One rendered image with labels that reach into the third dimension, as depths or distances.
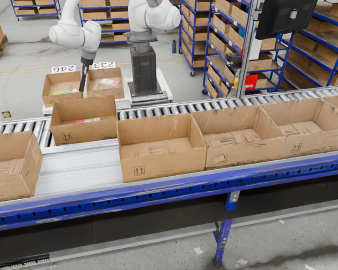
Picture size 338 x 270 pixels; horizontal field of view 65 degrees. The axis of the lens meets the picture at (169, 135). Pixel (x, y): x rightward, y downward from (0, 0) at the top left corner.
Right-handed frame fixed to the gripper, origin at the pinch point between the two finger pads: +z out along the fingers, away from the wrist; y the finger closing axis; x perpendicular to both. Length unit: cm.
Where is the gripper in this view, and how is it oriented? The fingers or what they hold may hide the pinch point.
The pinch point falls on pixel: (82, 86)
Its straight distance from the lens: 184.8
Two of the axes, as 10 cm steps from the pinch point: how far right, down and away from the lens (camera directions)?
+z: -3.4, 7.8, 5.3
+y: -2.0, -6.1, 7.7
